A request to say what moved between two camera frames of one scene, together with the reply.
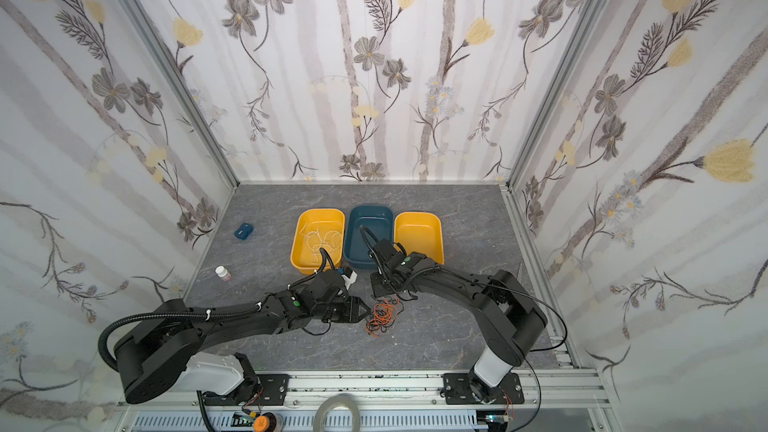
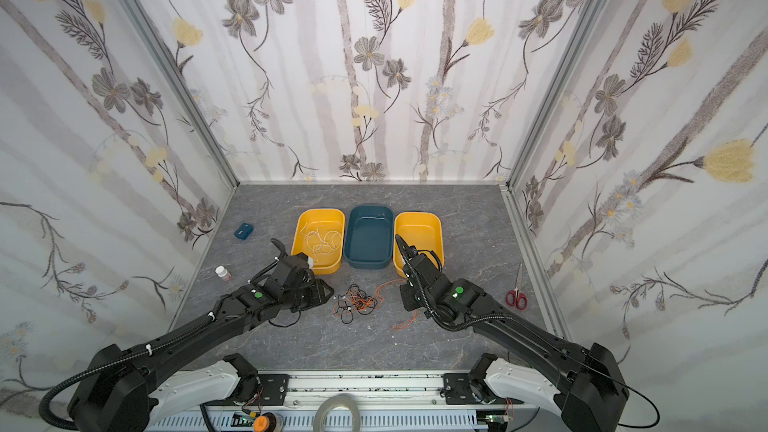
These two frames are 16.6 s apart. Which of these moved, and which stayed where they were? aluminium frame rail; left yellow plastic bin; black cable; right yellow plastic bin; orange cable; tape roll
Moved: black cable; orange cable
Stayed: left yellow plastic bin; right yellow plastic bin; aluminium frame rail; tape roll
